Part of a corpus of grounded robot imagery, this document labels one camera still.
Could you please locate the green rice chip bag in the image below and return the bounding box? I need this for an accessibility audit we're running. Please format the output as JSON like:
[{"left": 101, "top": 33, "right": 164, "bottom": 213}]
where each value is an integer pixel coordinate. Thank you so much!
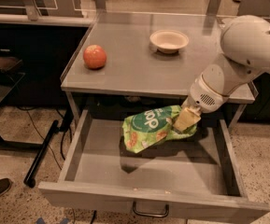
[{"left": 122, "top": 105, "right": 200, "bottom": 153}]

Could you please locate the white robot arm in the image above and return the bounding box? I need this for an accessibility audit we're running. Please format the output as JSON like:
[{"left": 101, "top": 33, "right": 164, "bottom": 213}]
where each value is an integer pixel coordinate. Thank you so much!
[{"left": 173, "top": 15, "right": 270, "bottom": 132}]

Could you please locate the black side cart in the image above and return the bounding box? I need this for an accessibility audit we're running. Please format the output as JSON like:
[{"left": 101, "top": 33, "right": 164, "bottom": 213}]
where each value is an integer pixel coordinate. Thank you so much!
[{"left": 0, "top": 52, "right": 41, "bottom": 151}]

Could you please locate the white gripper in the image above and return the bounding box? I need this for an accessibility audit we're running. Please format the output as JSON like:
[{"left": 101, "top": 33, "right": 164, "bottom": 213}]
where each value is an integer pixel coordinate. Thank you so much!
[{"left": 173, "top": 75, "right": 229, "bottom": 132}]

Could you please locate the red apple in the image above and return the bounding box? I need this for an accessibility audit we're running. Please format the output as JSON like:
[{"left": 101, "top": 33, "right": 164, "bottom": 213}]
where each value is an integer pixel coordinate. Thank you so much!
[{"left": 83, "top": 45, "right": 107, "bottom": 69}]

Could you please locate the clear acrylic guard panel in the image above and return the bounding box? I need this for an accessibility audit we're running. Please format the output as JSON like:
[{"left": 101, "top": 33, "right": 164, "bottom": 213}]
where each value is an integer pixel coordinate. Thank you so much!
[{"left": 0, "top": 0, "right": 270, "bottom": 21}]

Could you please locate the white paper bowl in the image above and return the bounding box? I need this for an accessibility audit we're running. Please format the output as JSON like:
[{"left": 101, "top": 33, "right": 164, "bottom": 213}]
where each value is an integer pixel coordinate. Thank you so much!
[{"left": 149, "top": 30, "right": 189, "bottom": 54}]

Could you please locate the metal drawer handle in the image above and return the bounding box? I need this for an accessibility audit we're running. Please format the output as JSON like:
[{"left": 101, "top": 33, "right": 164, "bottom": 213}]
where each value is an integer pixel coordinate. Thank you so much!
[{"left": 132, "top": 201, "right": 170, "bottom": 218}]

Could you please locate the grey open top drawer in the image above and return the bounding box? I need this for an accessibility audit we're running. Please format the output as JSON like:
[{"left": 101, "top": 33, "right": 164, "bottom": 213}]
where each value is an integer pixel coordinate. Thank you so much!
[{"left": 38, "top": 111, "right": 270, "bottom": 224}]

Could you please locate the black floor bar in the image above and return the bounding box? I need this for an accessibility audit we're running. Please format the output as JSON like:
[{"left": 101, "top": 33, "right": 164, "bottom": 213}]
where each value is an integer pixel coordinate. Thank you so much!
[{"left": 23, "top": 120, "right": 58, "bottom": 189}]

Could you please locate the black cable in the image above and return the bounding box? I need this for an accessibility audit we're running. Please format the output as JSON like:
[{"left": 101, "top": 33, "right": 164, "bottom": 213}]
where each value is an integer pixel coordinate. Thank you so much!
[{"left": 16, "top": 105, "right": 75, "bottom": 173}]

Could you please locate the grey cabinet table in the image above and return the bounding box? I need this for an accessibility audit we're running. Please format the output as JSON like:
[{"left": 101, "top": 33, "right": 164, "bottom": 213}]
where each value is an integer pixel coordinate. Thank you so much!
[{"left": 60, "top": 10, "right": 260, "bottom": 133}]

